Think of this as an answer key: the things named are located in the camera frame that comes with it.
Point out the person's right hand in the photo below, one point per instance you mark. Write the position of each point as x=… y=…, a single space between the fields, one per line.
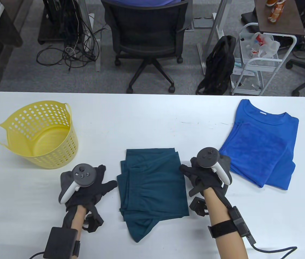
x=205 y=178

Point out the person's left hand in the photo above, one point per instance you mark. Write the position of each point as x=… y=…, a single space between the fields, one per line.
x=90 y=194

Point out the dark green cloth clothes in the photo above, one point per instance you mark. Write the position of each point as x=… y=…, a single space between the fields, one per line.
x=152 y=188

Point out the blue cloth clothes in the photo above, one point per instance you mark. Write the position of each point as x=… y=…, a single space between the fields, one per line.
x=257 y=151

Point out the yellow perforated laundry basket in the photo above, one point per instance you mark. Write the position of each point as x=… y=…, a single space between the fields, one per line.
x=50 y=140

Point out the blue t-shirt clothes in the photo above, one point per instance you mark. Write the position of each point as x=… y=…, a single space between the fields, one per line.
x=265 y=118

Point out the black forearm sensor box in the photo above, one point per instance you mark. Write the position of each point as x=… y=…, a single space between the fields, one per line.
x=239 y=224
x=60 y=242

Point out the person's right forearm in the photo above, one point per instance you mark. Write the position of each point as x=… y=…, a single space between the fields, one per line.
x=225 y=248

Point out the grey tracking controller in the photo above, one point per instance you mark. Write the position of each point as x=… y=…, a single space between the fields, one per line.
x=83 y=175
x=207 y=156

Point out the black backpack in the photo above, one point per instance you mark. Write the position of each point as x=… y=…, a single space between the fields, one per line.
x=220 y=67

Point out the white utility cart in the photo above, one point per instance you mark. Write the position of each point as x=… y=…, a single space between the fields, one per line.
x=263 y=67

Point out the grey metal desk leg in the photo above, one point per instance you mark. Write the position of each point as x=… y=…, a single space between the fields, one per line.
x=98 y=59
x=217 y=21

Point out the white plastic bag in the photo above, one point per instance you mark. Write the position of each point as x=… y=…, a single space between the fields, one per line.
x=268 y=47

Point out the grey floor socket box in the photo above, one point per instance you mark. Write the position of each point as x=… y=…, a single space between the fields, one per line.
x=202 y=23

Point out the black mesh office chair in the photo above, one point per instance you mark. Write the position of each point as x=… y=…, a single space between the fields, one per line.
x=147 y=27

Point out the black flat stand base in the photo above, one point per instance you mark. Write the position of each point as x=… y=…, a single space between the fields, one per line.
x=249 y=17

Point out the black computer cabinet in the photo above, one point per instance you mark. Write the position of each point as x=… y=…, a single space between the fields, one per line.
x=52 y=27

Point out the brown side table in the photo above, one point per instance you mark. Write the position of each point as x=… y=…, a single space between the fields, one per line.
x=290 y=19

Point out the orange snack packet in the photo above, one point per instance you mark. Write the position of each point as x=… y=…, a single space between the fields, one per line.
x=271 y=2
x=276 y=12

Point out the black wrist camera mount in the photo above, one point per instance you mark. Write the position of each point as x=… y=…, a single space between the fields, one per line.
x=198 y=206
x=94 y=221

